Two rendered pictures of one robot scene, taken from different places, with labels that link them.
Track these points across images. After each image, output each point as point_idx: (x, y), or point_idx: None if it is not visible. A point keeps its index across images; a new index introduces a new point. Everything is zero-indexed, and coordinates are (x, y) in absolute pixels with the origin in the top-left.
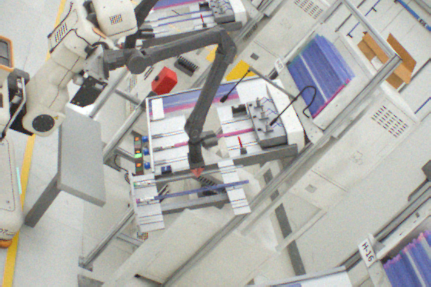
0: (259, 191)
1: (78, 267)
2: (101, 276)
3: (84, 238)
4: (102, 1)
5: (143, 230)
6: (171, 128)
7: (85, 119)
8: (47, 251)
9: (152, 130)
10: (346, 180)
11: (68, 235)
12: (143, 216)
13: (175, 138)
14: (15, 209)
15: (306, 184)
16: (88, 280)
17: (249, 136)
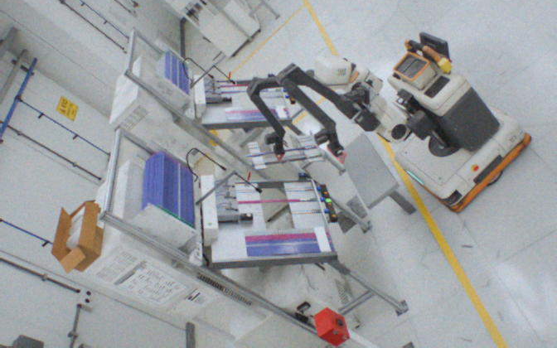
0: None
1: (370, 219)
2: (354, 230)
3: (375, 244)
4: (337, 57)
5: (308, 135)
6: (305, 216)
7: (376, 194)
8: (390, 206)
9: (322, 218)
10: None
11: (385, 233)
12: (309, 140)
13: (300, 207)
14: (399, 154)
15: None
16: (360, 216)
17: (240, 197)
